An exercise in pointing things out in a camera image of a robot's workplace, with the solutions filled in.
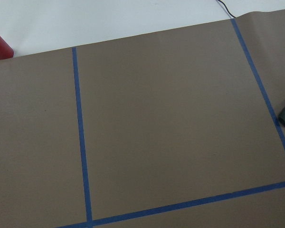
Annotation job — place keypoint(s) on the brown paper table cover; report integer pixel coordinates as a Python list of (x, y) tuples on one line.
[(171, 129)]

